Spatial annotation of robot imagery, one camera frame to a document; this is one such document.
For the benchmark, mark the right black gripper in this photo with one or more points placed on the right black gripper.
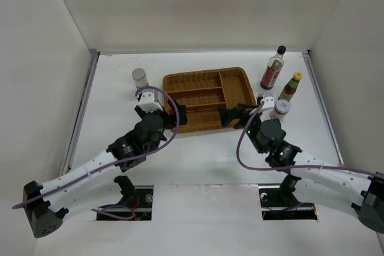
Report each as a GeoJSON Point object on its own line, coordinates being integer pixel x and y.
{"type": "Point", "coordinates": [240, 111]}

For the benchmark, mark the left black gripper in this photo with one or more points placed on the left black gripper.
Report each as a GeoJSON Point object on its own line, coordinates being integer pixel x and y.
{"type": "Point", "coordinates": [170, 120]}

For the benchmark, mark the silver-lid jar with blue label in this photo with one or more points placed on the silver-lid jar with blue label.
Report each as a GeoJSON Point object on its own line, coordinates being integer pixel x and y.
{"type": "Point", "coordinates": [140, 79]}

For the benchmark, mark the tall dark vinegar bottle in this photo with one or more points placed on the tall dark vinegar bottle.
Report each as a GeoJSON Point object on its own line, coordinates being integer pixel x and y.
{"type": "Point", "coordinates": [273, 69]}

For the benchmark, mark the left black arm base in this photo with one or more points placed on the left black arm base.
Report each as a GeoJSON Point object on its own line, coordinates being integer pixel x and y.
{"type": "Point", "coordinates": [135, 203]}

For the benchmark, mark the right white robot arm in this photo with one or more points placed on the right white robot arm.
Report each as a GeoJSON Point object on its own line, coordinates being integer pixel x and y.
{"type": "Point", "coordinates": [356, 192]}

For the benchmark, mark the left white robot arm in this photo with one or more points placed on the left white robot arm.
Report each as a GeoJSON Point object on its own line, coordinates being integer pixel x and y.
{"type": "Point", "coordinates": [47, 205]}

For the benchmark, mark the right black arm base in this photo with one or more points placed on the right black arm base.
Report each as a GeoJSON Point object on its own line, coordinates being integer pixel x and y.
{"type": "Point", "coordinates": [279, 204]}

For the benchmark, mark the brown wicker divided basket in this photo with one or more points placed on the brown wicker divided basket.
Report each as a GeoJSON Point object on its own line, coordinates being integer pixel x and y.
{"type": "Point", "coordinates": [203, 92]}

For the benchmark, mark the green red sauce bottle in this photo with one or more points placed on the green red sauce bottle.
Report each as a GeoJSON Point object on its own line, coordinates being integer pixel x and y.
{"type": "Point", "coordinates": [290, 88]}

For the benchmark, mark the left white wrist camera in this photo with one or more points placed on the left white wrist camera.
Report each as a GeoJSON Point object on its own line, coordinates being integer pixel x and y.
{"type": "Point", "coordinates": [148, 100]}

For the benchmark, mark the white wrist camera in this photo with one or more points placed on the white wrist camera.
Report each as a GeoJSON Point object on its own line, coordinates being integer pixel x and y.
{"type": "Point", "coordinates": [266, 99]}
{"type": "Point", "coordinates": [148, 100]}

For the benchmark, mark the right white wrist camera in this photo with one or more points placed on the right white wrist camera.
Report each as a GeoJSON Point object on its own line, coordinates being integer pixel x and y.
{"type": "Point", "coordinates": [266, 99]}

